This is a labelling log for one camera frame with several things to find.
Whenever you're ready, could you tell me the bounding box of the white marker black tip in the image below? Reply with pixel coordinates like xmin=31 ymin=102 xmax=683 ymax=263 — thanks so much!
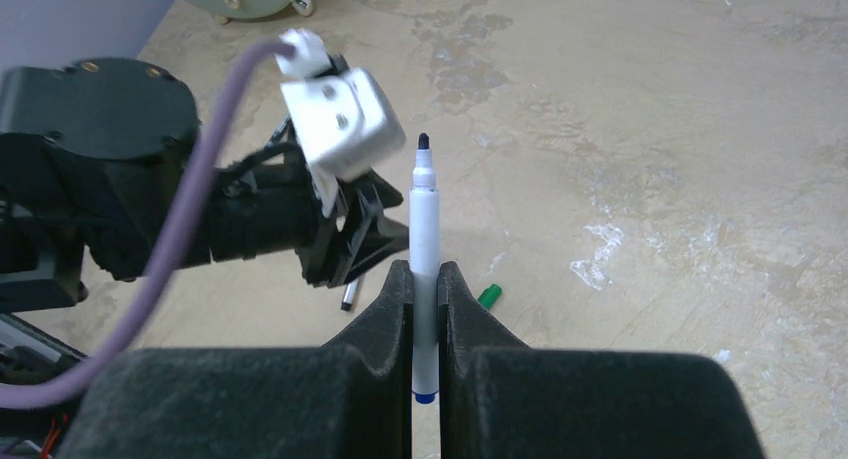
xmin=340 ymin=278 xmax=361 ymax=312

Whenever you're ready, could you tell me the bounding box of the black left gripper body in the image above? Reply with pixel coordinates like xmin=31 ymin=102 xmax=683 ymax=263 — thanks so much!
xmin=296 ymin=171 xmax=403 ymax=288

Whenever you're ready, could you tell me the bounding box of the green pen cap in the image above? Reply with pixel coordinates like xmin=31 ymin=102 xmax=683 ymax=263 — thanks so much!
xmin=477 ymin=284 xmax=503 ymax=311

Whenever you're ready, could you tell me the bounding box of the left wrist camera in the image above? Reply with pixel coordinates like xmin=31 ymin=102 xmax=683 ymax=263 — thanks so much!
xmin=276 ymin=29 xmax=406 ymax=218

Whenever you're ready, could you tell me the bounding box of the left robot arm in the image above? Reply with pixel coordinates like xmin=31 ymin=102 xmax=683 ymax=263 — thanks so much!
xmin=1 ymin=58 xmax=409 ymax=314

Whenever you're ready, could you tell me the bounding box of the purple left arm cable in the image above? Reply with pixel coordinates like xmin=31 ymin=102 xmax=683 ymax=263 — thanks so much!
xmin=0 ymin=37 xmax=297 ymax=412

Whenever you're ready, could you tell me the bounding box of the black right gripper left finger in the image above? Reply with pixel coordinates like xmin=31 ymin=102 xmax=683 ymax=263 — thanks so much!
xmin=58 ymin=260 xmax=412 ymax=458

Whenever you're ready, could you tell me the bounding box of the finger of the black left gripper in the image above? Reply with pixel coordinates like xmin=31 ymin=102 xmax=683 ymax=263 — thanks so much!
xmin=344 ymin=217 xmax=409 ymax=281

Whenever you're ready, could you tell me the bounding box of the white marker blue tip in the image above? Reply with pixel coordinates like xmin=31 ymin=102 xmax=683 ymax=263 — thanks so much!
xmin=408 ymin=133 xmax=441 ymax=404

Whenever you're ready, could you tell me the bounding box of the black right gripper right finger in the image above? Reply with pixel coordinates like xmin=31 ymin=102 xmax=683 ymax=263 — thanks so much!
xmin=438 ymin=262 xmax=764 ymax=458

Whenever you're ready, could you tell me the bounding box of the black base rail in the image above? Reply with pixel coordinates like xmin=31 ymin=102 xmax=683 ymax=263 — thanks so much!
xmin=1 ymin=314 xmax=85 ymax=458

